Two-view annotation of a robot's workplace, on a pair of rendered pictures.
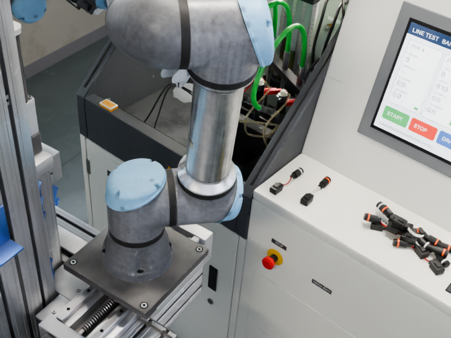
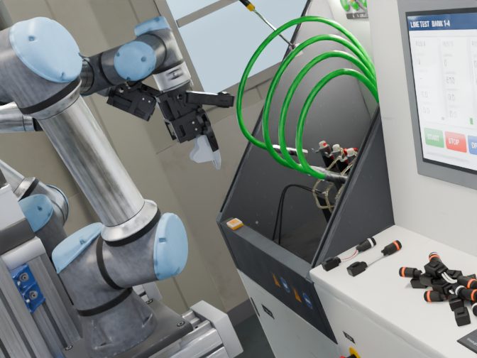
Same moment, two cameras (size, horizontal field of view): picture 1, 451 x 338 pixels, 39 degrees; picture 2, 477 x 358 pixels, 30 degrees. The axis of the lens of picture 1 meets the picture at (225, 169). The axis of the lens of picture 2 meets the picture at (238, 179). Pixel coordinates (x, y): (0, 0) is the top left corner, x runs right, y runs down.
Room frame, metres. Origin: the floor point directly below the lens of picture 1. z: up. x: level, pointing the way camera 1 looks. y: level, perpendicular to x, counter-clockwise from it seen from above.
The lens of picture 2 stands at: (-0.11, -1.13, 1.70)
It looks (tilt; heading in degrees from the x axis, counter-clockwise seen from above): 15 degrees down; 40
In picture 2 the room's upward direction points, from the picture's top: 23 degrees counter-clockwise
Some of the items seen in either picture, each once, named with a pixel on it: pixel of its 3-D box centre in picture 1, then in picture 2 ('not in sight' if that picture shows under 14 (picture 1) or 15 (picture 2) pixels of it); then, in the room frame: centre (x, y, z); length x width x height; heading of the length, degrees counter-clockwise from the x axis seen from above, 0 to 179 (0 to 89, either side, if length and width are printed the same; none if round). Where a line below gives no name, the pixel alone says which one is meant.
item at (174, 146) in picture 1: (161, 159); (275, 270); (1.48, 0.19, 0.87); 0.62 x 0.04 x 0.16; 53
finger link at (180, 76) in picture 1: (179, 76); (206, 155); (1.34, 0.13, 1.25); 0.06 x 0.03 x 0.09; 143
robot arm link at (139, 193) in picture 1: (139, 198); (91, 263); (0.94, 0.17, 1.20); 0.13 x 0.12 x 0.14; 104
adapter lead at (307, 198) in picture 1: (316, 190); (374, 257); (1.27, -0.24, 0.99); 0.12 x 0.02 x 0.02; 146
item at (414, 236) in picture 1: (409, 233); (445, 280); (1.12, -0.45, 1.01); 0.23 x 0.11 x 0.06; 53
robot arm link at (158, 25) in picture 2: not in sight; (157, 44); (1.35, 0.14, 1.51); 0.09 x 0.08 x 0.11; 14
